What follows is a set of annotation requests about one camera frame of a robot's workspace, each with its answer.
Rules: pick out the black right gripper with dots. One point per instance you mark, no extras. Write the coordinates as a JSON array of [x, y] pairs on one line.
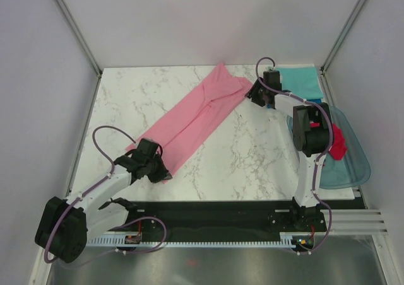
[[253, 93]]

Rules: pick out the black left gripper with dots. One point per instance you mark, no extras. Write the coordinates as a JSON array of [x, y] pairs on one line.
[[163, 174]]

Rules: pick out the pink t shirt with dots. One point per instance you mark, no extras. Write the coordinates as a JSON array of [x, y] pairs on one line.
[[184, 128]]

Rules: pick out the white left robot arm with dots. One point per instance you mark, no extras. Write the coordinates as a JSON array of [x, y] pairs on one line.
[[68, 224]]

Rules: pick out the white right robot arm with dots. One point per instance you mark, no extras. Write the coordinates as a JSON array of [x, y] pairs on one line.
[[312, 135]]

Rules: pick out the folded teal t shirt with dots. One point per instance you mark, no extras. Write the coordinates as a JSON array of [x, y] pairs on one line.
[[301, 81]]

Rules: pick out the red t shirt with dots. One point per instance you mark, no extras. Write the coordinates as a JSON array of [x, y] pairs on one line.
[[339, 143]]

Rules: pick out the teal cloth in bin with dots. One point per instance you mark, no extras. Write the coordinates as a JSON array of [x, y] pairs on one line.
[[334, 174]]

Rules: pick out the clear blue plastic bin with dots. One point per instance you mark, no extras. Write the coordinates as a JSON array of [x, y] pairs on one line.
[[355, 158]]

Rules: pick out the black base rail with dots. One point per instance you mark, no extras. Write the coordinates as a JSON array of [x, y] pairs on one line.
[[213, 220]]

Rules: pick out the right aluminium frame post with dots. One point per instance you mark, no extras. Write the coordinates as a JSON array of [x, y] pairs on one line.
[[343, 34]]

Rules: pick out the aluminium frame post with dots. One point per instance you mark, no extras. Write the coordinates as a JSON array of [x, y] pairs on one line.
[[343, 34], [78, 36]]

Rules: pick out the white slotted cable duct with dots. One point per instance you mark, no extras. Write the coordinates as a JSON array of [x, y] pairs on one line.
[[131, 240]]

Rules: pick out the left aluminium frame post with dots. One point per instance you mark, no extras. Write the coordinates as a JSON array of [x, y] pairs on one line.
[[78, 36]]

